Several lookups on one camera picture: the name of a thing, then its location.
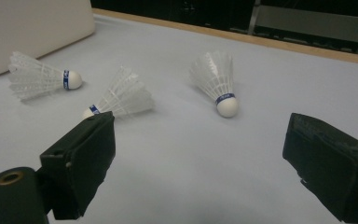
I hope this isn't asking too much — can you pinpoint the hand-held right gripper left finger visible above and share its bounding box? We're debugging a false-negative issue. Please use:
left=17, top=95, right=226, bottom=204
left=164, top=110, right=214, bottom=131
left=39, top=111, right=117, bottom=221

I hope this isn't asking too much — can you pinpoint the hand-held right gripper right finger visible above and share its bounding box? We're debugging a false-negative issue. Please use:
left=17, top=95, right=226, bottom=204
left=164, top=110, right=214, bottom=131
left=282, top=112, right=358, bottom=224

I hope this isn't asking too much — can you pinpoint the white shuttlecock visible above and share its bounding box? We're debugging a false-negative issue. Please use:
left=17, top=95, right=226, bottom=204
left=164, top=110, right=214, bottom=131
left=82, top=65, right=155, bottom=119
left=7, top=50, right=84, bottom=101
left=188, top=50, right=240, bottom=119

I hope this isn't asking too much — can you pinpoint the white table mat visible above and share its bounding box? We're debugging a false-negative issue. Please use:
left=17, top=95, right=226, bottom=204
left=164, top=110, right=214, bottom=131
left=0, top=13, right=358, bottom=224

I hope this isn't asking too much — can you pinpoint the white plastic basket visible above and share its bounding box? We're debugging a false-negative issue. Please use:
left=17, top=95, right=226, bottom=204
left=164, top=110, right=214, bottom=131
left=0, top=0, right=96, bottom=78

